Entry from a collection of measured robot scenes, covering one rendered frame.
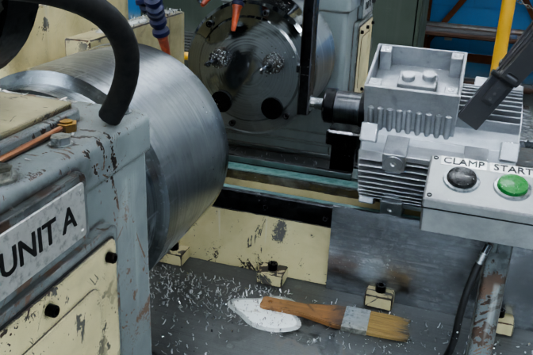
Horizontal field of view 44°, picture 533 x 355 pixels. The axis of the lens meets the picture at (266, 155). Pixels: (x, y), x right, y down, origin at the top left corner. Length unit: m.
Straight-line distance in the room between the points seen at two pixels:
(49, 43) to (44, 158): 0.60
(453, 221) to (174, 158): 0.29
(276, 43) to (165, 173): 0.59
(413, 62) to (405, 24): 3.08
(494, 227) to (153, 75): 0.39
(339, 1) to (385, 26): 2.67
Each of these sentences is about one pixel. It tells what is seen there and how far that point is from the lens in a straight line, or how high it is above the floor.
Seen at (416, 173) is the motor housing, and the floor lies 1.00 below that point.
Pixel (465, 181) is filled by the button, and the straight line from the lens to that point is 0.69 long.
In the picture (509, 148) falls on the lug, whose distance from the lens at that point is 0.87.
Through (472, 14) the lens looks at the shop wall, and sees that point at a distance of 5.90.
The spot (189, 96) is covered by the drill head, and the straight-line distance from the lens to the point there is 0.73.
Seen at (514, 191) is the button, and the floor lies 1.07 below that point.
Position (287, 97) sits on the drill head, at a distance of 1.19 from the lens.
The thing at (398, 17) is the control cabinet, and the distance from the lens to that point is 4.02.
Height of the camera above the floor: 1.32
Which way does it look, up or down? 21 degrees down
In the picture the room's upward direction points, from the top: 3 degrees clockwise
